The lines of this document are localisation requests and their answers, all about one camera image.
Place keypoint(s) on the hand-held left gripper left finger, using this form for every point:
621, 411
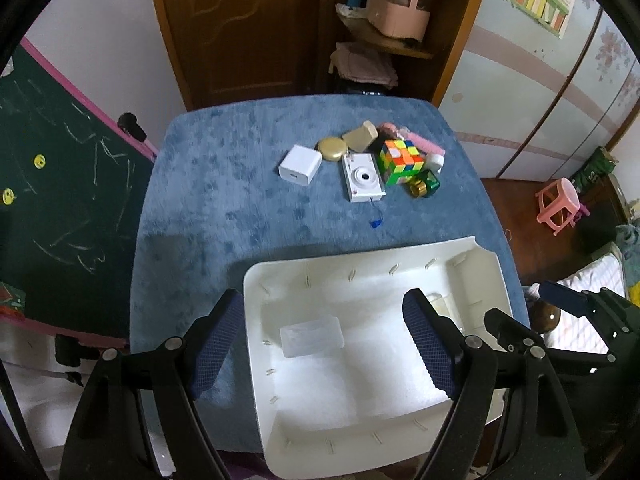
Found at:
220, 345

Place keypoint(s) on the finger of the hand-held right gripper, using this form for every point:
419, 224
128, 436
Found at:
510, 327
562, 297

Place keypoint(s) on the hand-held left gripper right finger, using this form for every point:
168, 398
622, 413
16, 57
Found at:
431, 347

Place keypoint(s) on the white plastic tray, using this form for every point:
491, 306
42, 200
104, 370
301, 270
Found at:
350, 310

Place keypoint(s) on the green and gold box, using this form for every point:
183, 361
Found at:
425, 185

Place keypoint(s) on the small white jar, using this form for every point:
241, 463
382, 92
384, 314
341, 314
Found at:
434, 162

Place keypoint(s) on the white toy camera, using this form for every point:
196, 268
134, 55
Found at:
364, 177

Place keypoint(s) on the colourful puzzle cube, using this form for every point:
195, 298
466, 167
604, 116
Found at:
400, 162

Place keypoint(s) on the white cube charger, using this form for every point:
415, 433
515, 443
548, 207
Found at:
300, 166

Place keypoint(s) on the pink tube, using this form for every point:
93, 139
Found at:
427, 144

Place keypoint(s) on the round gold tin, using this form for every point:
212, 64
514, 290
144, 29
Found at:
331, 150

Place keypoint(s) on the beige wedge block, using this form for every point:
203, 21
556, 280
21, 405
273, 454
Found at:
359, 137

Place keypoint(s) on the white striped bedding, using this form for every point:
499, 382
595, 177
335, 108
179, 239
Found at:
595, 272

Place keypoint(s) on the clear plastic box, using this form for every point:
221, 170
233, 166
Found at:
312, 337

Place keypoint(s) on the pink plastic stool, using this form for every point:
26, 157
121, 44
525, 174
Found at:
557, 202

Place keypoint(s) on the blue plush table blanket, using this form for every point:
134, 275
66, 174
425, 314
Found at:
210, 220

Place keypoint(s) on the green packet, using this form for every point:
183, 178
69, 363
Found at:
595, 170

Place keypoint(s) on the pale sliding door wardrobe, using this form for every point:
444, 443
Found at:
530, 90

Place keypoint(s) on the black easel knob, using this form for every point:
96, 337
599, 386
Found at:
131, 126

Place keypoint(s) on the yellow round magnet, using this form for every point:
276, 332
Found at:
39, 161
7, 196

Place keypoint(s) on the black bin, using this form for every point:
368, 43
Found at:
367, 89

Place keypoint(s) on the folded pink cloth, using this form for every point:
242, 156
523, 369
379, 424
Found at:
362, 65

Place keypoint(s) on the brown wooden shelf cabinet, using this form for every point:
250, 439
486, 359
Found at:
450, 20

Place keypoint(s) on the brown wooden door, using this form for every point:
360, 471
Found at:
240, 30

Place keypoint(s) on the white plastic bag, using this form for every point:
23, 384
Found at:
350, 10

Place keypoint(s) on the green chalkboard with pink frame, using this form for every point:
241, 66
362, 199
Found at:
45, 240

